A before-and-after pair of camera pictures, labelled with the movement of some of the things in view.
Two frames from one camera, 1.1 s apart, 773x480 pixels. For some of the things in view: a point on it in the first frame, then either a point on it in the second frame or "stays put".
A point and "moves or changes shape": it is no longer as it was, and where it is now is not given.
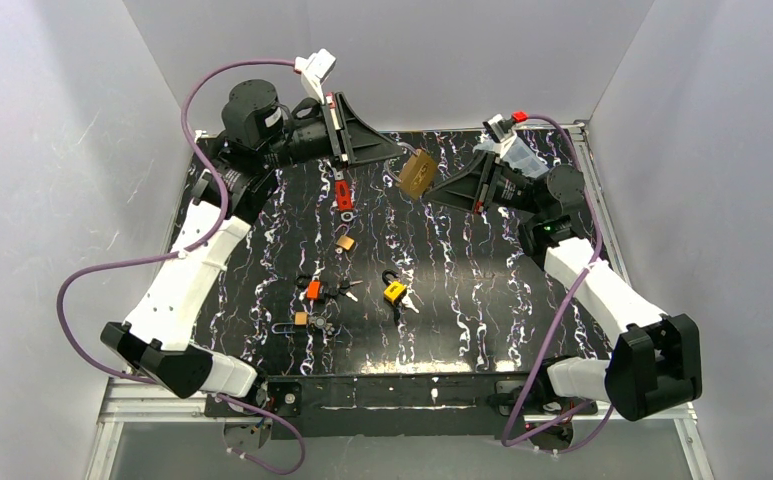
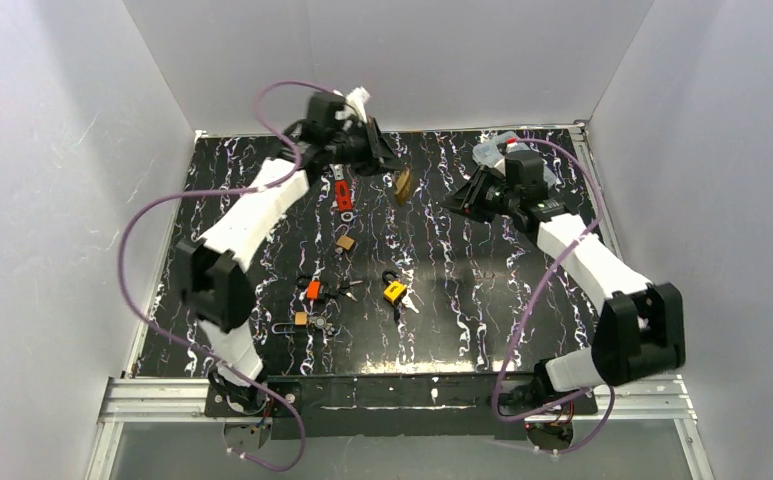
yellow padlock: (394, 291) stays put
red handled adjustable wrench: (344, 195) stays put
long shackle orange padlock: (300, 319) stays put
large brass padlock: (419, 174) moves or changes shape
